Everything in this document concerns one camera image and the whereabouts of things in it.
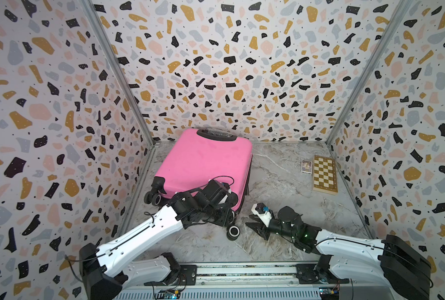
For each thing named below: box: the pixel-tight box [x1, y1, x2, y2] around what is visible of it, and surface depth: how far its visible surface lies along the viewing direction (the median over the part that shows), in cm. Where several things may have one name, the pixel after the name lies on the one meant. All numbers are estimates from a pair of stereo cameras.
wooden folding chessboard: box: [312, 155, 339, 195], surface depth 105 cm
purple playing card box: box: [300, 159, 313, 175], surface depth 111 cm
